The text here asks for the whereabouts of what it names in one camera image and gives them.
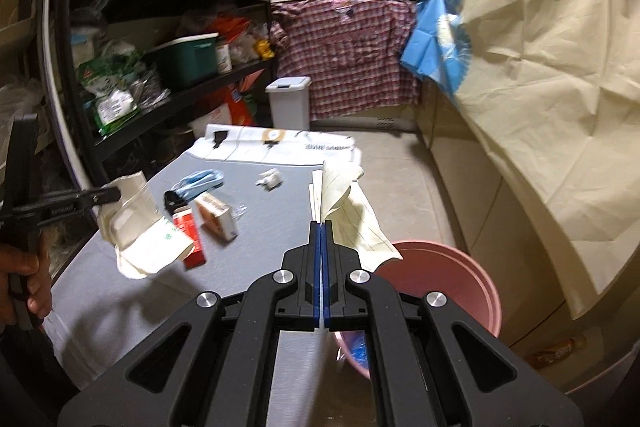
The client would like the orange white box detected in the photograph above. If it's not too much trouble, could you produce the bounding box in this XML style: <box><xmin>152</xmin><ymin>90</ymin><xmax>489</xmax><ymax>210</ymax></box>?
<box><xmin>194</xmin><ymin>193</ymin><xmax>240</xmax><ymax>242</ymax></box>

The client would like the white printed sheet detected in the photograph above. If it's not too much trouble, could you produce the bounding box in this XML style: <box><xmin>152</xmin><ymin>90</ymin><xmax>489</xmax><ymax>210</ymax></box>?
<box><xmin>192</xmin><ymin>124</ymin><xmax>362</xmax><ymax>168</ymax></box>

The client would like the person's left hand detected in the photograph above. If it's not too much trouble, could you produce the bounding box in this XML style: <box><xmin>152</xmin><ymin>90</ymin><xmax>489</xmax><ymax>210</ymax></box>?
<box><xmin>0</xmin><ymin>241</ymin><xmax>53</xmax><ymax>333</ymax></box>

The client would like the pink plastic bin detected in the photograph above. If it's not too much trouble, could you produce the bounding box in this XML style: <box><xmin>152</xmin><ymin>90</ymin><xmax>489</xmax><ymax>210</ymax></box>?
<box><xmin>334</xmin><ymin>241</ymin><xmax>502</xmax><ymax>380</ymax></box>

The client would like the grey table mat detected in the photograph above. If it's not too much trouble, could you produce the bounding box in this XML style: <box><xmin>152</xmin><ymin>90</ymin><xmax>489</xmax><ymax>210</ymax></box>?
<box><xmin>42</xmin><ymin>154</ymin><xmax>333</xmax><ymax>427</ymax></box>

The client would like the plaid shirt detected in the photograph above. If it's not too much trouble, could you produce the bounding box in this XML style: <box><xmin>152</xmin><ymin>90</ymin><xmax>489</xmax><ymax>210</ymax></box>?
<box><xmin>270</xmin><ymin>0</ymin><xmax>421</xmax><ymax>118</ymax></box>

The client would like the cream paper bag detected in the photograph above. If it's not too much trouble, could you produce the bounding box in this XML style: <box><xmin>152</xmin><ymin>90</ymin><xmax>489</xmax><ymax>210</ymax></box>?
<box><xmin>97</xmin><ymin>172</ymin><xmax>197</xmax><ymax>280</ymax></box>

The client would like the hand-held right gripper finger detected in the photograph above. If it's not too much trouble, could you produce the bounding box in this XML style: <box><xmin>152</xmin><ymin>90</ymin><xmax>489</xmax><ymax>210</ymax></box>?
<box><xmin>57</xmin><ymin>221</ymin><xmax>323</xmax><ymax>427</ymax></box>
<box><xmin>320</xmin><ymin>221</ymin><xmax>585</xmax><ymax>427</ymax></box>

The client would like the red orange sack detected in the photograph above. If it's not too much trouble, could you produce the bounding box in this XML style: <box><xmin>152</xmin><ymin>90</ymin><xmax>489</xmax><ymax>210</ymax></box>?
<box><xmin>227</xmin><ymin>84</ymin><xmax>258</xmax><ymax>128</ymax></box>

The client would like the green storage box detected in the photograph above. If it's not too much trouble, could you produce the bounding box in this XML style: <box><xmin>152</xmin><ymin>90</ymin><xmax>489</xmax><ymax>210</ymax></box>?
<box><xmin>145</xmin><ymin>32</ymin><xmax>220</xmax><ymax>88</ymax></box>

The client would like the blue plastic bag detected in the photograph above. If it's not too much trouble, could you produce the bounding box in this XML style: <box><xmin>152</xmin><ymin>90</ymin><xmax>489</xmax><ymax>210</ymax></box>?
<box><xmin>345</xmin><ymin>331</ymin><xmax>373</xmax><ymax>370</ymax></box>

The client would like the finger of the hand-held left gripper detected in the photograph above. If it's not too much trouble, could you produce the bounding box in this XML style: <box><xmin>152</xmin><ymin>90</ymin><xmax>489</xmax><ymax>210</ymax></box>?
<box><xmin>39</xmin><ymin>186</ymin><xmax>122</xmax><ymax>222</ymax></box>

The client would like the small black wrapper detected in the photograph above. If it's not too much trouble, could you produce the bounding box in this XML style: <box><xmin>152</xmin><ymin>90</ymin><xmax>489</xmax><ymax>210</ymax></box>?
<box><xmin>164</xmin><ymin>189</ymin><xmax>188</xmax><ymax>214</ymax></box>

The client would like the blue face mask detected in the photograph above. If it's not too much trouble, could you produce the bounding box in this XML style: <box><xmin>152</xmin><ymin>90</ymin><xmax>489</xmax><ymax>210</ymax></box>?
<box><xmin>172</xmin><ymin>169</ymin><xmax>224</xmax><ymax>200</ymax></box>

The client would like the cream lined paper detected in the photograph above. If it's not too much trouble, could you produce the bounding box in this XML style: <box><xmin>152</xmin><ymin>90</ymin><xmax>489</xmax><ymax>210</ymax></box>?
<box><xmin>308</xmin><ymin>160</ymin><xmax>403</xmax><ymax>273</ymax></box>

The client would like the beige kitchen cabinet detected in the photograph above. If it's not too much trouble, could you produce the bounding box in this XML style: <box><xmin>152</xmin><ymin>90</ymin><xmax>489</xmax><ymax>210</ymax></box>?
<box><xmin>417</xmin><ymin>92</ymin><xmax>576</xmax><ymax>358</ymax></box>

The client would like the cream cloth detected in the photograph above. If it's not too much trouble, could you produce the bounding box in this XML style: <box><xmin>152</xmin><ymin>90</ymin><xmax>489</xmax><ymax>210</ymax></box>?
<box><xmin>452</xmin><ymin>0</ymin><xmax>640</xmax><ymax>320</ymax></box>

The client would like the blue cloth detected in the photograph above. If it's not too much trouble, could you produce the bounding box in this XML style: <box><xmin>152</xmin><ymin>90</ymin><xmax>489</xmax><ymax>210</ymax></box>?
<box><xmin>400</xmin><ymin>0</ymin><xmax>473</xmax><ymax>95</ymax></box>

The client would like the orange snack packet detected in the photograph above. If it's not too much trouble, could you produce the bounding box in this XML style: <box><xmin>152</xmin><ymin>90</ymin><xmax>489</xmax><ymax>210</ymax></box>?
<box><xmin>532</xmin><ymin>337</ymin><xmax>586</xmax><ymax>368</ymax></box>

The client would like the white tissue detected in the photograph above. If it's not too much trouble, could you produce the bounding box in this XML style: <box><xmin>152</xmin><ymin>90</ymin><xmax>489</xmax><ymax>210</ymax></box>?
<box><xmin>255</xmin><ymin>168</ymin><xmax>283</xmax><ymax>192</ymax></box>

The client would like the green printed packet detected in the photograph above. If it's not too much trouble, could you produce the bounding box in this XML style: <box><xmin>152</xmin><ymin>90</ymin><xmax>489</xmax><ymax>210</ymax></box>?
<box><xmin>77</xmin><ymin>52</ymin><xmax>141</xmax><ymax>135</ymax></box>

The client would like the orange plastic bag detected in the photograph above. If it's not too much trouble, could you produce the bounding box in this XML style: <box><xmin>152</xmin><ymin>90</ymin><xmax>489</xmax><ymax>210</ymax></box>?
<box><xmin>212</xmin><ymin>14</ymin><xmax>251</xmax><ymax>40</ymax></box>

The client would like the white lidded bin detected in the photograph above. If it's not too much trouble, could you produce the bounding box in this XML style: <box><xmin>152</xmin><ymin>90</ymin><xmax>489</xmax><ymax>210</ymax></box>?
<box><xmin>265</xmin><ymin>77</ymin><xmax>312</xmax><ymax>131</ymax></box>

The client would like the red cardboard box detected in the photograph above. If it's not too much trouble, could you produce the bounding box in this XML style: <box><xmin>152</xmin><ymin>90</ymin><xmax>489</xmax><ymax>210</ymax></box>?
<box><xmin>171</xmin><ymin>206</ymin><xmax>207</xmax><ymax>269</ymax></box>

